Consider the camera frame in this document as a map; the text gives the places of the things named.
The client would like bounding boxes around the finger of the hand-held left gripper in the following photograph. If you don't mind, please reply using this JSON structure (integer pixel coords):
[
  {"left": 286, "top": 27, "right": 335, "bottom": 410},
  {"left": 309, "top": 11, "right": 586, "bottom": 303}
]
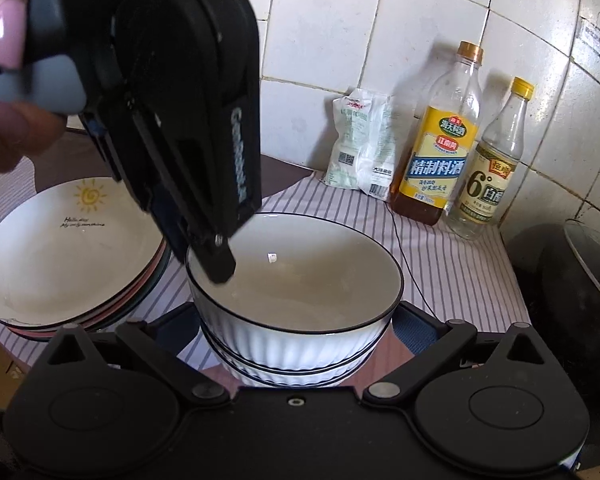
[{"left": 130, "top": 102, "right": 238, "bottom": 283}]

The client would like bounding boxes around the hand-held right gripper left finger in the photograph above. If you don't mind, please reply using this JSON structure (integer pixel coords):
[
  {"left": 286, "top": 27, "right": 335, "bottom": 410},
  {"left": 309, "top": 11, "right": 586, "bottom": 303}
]
[{"left": 47, "top": 302, "right": 231, "bottom": 407}]

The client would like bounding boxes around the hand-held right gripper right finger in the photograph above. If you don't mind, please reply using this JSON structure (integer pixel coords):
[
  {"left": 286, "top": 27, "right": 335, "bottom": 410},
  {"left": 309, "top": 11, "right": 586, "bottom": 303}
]
[{"left": 362, "top": 302, "right": 558, "bottom": 406}]

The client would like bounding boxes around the large white ribbed bowl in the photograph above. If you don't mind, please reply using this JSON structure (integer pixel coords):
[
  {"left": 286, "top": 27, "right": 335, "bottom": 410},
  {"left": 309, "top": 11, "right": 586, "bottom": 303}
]
[{"left": 186, "top": 212, "right": 405, "bottom": 362}]

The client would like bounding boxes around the small white ribbed bowl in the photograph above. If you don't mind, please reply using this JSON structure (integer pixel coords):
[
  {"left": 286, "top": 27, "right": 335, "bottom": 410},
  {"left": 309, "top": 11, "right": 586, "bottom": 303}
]
[
  {"left": 200, "top": 325, "right": 390, "bottom": 377},
  {"left": 220, "top": 355, "right": 377, "bottom": 389}
]

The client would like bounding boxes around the white plate with sun print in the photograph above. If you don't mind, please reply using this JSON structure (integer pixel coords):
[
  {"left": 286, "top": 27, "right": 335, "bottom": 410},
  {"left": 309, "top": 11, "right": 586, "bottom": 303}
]
[{"left": 0, "top": 176, "right": 168, "bottom": 327}]

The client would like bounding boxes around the person's left hand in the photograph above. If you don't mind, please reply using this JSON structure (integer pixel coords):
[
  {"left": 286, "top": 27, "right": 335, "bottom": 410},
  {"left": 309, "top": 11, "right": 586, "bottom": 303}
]
[{"left": 0, "top": 0, "right": 68, "bottom": 173}]

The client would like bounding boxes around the purple striped cloth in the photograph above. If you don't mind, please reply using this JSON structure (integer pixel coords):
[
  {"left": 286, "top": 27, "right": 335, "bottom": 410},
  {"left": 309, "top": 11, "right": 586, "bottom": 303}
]
[{"left": 0, "top": 160, "right": 527, "bottom": 386}]

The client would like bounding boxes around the black cooking pot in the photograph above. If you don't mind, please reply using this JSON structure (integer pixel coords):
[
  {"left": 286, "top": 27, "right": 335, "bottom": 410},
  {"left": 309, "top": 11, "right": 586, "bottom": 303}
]
[{"left": 507, "top": 220, "right": 600, "bottom": 413}]

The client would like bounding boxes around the clear vinegar bottle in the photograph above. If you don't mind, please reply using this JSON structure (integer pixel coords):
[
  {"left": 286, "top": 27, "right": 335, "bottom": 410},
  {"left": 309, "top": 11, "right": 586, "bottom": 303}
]
[{"left": 446, "top": 76, "right": 536, "bottom": 240}]

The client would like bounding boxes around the cooking wine bottle yellow label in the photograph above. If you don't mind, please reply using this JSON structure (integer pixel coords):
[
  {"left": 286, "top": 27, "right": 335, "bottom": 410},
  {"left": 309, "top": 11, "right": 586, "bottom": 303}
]
[{"left": 390, "top": 40, "right": 483, "bottom": 227}]

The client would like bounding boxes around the white plastic bag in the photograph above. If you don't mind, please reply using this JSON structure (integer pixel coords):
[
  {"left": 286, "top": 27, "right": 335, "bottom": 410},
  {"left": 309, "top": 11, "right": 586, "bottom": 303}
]
[{"left": 325, "top": 87, "right": 396, "bottom": 198}]

